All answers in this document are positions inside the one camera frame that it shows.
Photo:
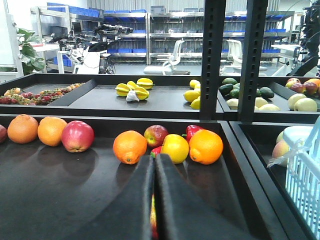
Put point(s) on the light blue plastic basket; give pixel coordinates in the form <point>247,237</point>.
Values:
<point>302,181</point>

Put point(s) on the orange with navel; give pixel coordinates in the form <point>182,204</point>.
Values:
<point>129,146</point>

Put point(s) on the yellow starfruit far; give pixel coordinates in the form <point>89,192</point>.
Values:
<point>145,82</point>

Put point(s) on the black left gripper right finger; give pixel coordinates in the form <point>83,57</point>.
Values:
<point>183,215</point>

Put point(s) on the red bell pepper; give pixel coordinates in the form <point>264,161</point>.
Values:
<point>190,131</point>

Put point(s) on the orange back left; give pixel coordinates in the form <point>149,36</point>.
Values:
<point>23,129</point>

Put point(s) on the red yellow apple behind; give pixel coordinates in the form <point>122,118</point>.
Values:
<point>155,135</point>

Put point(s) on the yellow orange fruit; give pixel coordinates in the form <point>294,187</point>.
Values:
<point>176,147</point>

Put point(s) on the big red apple back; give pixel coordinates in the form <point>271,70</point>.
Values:
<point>77,136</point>

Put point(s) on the black perforated upright post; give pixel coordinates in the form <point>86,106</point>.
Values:
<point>213,29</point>

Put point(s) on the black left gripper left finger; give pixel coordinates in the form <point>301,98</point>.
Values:
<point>128,216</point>

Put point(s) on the green potted plant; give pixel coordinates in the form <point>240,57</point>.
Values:
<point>29,58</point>

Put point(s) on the large orange right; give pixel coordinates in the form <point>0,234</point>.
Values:
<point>205,147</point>

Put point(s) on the black fruit display stand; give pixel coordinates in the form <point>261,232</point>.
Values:
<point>47,193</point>

